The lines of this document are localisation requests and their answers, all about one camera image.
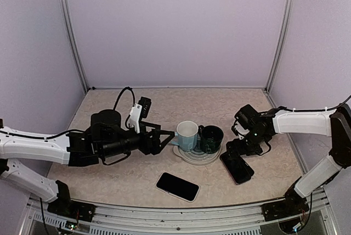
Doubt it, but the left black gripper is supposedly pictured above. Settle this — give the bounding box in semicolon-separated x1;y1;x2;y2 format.
100;121;174;158

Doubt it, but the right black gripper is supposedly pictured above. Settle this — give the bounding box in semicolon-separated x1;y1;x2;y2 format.
227;128;268;159

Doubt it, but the black phone case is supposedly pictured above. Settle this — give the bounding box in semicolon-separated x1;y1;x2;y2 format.
219;152;255;185

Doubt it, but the pink phone case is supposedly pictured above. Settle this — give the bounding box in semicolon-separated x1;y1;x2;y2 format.
155;171;200;202

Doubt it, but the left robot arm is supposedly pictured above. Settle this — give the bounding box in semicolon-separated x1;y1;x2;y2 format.
1;109;175;216

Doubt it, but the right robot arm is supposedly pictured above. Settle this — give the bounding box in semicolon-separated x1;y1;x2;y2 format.
227;103;350;215

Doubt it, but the light blue mug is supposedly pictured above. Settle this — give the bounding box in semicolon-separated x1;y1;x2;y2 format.
171;121;199;152

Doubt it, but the dark green mug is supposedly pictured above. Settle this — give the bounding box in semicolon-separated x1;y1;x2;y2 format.
198;125;224;154

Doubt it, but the white grey ceramic plate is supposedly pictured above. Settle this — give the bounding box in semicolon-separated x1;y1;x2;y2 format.
173;145;222;166

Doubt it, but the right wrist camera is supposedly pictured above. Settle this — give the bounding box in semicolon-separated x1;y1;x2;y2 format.
231;104;260;137

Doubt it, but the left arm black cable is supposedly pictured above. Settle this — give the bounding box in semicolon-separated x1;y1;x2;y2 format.
114;87;137;110

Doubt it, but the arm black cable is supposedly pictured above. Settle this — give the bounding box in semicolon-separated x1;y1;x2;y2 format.
114;87;137;110
276;94;351;112

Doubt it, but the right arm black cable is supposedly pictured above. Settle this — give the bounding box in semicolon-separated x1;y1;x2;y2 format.
276;94;351;112

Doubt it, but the front aluminium rail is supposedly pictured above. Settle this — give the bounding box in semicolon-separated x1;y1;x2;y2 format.
18;190;339;234

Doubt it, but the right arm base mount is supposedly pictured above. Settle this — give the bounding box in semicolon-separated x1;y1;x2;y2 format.
261;200;309;221

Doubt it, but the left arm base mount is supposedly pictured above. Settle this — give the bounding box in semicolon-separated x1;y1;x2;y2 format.
47;200;96;222

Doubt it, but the right aluminium frame post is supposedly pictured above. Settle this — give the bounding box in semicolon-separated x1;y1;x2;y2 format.
264;0;294;94

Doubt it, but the aluminium frame post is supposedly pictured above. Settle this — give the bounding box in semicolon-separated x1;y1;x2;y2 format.
264;0;294;94
60;0;89;94

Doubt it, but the left aluminium frame post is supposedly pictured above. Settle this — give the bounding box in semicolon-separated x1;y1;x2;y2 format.
60;0;89;94

